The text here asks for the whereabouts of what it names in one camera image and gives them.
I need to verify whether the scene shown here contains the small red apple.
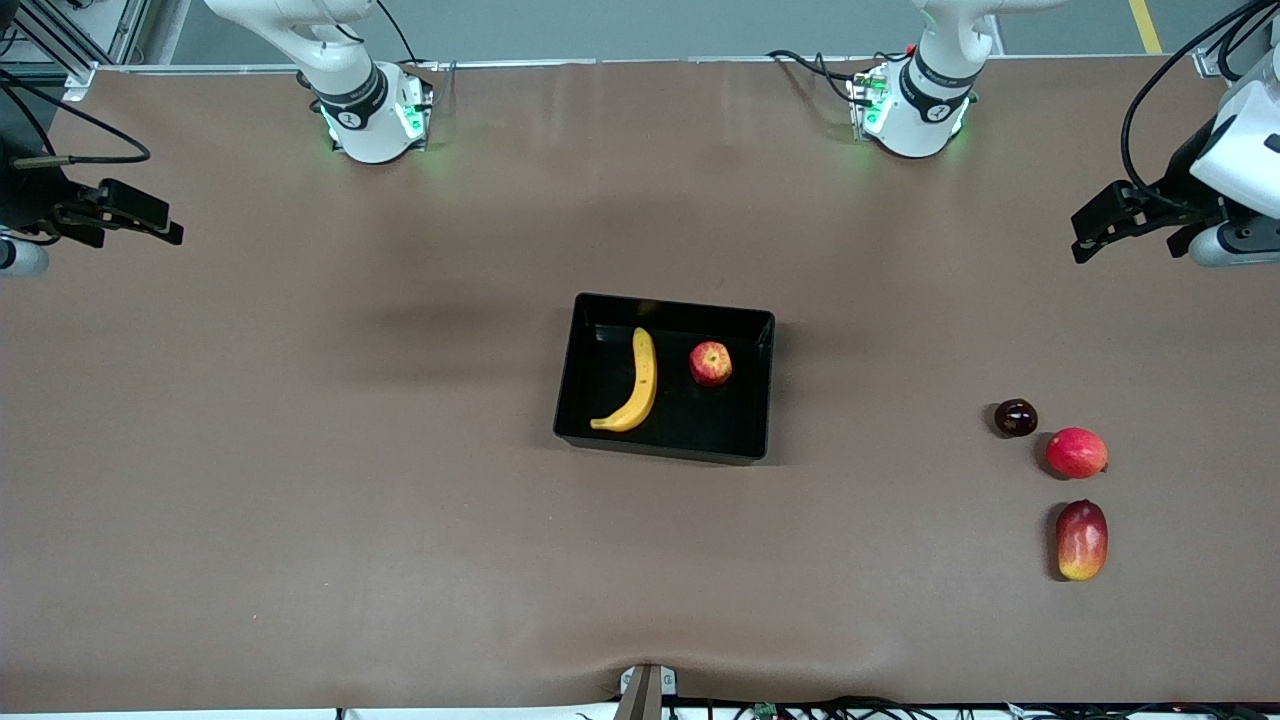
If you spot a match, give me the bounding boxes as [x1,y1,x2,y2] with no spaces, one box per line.
[688,341,734,388]

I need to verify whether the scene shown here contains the black plastic box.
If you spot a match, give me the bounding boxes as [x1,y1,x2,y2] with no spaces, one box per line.
[553,292,777,467]

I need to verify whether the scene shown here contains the yellow banana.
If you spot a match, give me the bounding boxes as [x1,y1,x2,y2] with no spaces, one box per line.
[589,326,660,433]

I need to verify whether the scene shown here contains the round red peach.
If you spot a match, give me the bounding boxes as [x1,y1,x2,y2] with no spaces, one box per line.
[1045,427,1110,480]

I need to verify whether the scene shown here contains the red yellow mango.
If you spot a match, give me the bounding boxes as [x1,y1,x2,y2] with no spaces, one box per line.
[1055,499,1110,582]

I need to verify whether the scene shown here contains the brown table mat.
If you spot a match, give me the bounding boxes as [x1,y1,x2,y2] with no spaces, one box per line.
[0,55,1280,713]

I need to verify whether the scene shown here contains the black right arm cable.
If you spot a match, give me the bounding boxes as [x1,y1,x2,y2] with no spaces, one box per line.
[0,68,153,167]

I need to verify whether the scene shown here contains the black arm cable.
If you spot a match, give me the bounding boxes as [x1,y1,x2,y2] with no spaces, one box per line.
[0,68,153,167]
[1119,0,1280,196]

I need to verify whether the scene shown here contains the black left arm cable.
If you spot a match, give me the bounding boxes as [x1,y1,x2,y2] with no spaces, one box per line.
[1119,0,1280,196]

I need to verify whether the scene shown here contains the aluminium frame corner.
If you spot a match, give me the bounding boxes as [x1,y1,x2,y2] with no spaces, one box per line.
[1195,45,1246,83]

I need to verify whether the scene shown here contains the aluminium frame structure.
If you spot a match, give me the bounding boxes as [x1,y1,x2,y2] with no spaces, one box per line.
[0,0,153,96]

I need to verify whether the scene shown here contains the black right base cable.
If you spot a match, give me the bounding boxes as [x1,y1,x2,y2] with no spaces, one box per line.
[375,0,441,76]

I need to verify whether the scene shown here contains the black base cable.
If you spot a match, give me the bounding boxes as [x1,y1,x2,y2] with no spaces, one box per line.
[375,0,441,76]
[766,48,863,101]

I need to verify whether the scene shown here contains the black left base cable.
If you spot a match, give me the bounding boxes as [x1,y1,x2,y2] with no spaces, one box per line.
[766,48,863,101]

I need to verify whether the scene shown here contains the metal table edge bracket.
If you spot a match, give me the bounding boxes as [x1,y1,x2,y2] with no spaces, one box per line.
[615,663,681,720]

